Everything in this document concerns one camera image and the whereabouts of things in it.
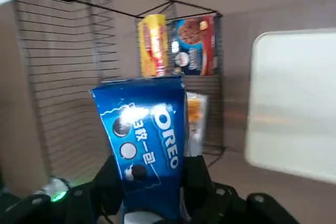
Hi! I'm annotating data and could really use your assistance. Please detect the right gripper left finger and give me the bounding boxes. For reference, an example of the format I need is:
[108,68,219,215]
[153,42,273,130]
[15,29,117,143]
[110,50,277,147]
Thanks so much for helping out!
[0,155,124,224]

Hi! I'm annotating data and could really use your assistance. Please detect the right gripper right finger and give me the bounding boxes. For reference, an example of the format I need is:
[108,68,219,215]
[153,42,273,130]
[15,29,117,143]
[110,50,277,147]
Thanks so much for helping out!
[181,155,308,224]

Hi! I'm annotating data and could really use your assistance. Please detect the blue Oreo cookie box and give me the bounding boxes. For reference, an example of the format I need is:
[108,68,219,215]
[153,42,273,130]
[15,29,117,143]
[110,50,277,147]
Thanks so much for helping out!
[89,75,187,224]

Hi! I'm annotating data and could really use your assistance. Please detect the cream plastic tray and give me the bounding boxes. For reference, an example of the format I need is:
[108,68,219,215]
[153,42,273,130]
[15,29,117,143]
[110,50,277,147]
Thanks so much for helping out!
[243,27,336,186]

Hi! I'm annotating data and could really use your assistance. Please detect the white orange snack box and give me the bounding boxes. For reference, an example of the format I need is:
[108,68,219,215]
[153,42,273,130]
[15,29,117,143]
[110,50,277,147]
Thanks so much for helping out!
[184,91,208,157]

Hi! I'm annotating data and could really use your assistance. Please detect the blue red chocolate cookie box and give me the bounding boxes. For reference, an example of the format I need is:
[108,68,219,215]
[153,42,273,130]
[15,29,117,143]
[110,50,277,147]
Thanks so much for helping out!
[169,15,219,77]

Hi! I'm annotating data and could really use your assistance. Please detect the yellow red biscuit box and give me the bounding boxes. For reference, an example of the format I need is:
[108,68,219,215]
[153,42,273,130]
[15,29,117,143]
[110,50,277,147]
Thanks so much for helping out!
[137,13,169,78]

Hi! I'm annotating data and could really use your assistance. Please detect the black wire shelf rack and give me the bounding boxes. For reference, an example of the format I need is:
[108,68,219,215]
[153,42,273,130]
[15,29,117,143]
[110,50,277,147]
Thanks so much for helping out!
[12,0,228,183]

